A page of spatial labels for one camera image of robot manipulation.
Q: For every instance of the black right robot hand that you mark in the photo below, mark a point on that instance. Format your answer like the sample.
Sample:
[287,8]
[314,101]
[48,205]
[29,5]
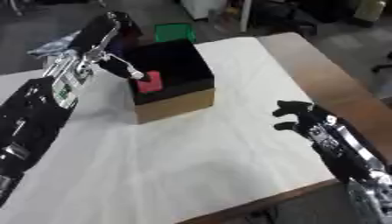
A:
[306,115]

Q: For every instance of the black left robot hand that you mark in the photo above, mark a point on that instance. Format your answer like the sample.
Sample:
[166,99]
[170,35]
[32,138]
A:
[97,32]

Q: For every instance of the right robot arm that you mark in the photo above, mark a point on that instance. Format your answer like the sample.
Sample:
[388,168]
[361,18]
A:
[347,157]

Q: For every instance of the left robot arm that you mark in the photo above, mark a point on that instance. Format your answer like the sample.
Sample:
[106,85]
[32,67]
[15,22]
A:
[30,122]

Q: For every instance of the cardboard box with black inside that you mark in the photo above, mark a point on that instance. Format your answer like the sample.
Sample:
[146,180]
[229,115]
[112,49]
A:
[171,65]

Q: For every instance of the blue and white cloth bundle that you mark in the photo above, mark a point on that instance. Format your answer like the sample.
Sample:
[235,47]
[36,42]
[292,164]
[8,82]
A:
[53,46]

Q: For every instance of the pink block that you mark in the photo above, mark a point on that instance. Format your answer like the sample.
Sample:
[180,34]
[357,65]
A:
[151,83]

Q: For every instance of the green crate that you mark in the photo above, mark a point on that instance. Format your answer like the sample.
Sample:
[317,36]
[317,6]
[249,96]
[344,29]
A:
[174,32]

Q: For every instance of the black chair base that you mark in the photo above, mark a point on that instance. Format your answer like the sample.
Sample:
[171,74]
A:
[383,65]

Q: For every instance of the black office chair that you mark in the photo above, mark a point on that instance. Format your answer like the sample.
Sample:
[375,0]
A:
[283,14]

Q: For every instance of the white cabinet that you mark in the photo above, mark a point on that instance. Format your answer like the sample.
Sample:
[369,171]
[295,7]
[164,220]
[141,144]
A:
[201,7]

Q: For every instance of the pale yellow bin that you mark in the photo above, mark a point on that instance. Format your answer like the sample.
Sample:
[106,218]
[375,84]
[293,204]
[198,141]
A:
[369,10]

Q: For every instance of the white post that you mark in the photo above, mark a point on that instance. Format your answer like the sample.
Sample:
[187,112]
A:
[246,14]

